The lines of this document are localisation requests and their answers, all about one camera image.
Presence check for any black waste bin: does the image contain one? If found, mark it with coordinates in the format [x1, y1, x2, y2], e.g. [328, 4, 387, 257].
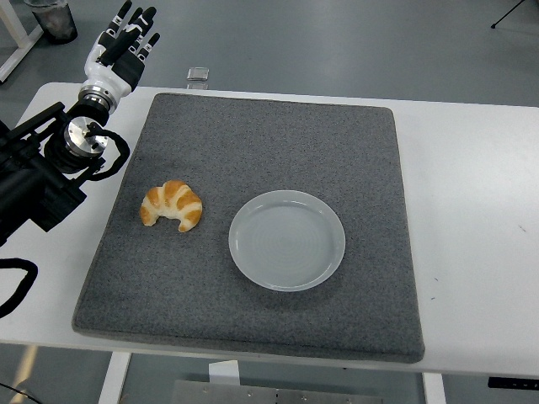
[24, 0, 79, 45]

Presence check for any white table frame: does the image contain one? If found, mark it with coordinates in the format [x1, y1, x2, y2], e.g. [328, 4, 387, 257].
[0, 0, 45, 84]

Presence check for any black tripod leg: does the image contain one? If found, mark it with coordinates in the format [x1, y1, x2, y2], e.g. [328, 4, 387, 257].
[490, 0, 527, 29]

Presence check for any pale grey round plate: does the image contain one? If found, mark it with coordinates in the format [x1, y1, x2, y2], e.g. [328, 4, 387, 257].
[227, 189, 347, 293]

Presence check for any thin floor cable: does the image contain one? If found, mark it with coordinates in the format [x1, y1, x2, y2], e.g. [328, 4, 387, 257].
[0, 381, 35, 404]

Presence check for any white table leg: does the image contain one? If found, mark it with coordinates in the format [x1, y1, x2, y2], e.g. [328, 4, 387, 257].
[423, 372, 447, 404]
[97, 351, 132, 404]

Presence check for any grey metal plate with screws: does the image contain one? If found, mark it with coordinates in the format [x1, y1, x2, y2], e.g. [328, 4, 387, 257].
[170, 380, 384, 404]

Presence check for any white table bracket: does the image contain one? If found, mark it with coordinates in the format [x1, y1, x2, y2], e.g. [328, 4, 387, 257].
[208, 360, 241, 386]

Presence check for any black table control panel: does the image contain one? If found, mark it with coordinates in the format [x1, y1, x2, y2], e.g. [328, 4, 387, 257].
[488, 376, 539, 391]

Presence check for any golden croissant bread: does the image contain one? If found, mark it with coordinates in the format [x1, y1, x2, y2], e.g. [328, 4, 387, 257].
[139, 179, 204, 233]

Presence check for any white-black robot hand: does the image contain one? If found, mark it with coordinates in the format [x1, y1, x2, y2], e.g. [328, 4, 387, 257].
[83, 0, 162, 99]

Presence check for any grey felt mat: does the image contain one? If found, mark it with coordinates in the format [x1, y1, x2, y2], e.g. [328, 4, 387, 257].
[71, 92, 426, 364]

